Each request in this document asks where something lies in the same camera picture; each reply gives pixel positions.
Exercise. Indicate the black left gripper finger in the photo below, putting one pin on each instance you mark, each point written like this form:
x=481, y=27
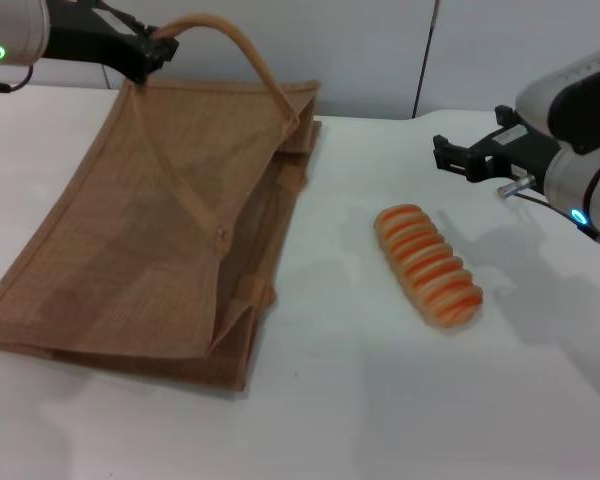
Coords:
x=164, y=50
x=142, y=72

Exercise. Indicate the orange striped bread loaf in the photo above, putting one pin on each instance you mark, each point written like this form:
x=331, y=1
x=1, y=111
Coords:
x=427, y=262

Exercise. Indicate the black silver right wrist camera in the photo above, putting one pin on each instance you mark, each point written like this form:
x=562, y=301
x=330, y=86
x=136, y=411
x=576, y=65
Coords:
x=580, y=100

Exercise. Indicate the dark wall panel joint strip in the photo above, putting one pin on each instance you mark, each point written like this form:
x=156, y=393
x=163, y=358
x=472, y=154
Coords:
x=424, y=65

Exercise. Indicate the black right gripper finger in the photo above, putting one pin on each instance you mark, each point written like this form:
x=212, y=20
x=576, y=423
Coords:
x=505, y=117
x=452, y=154

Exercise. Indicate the brown jute handbag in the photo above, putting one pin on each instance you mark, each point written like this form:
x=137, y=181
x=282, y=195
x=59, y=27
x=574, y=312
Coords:
x=130, y=240

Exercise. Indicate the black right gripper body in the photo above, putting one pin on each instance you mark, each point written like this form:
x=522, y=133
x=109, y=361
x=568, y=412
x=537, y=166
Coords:
x=515, y=155

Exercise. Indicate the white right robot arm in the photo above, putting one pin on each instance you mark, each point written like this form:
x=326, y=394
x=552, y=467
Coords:
x=580, y=190

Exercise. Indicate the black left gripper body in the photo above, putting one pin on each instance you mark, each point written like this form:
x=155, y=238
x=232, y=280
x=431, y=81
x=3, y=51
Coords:
x=90, y=35

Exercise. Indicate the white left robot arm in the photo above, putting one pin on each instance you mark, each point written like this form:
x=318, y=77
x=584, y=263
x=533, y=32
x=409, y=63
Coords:
x=15, y=30

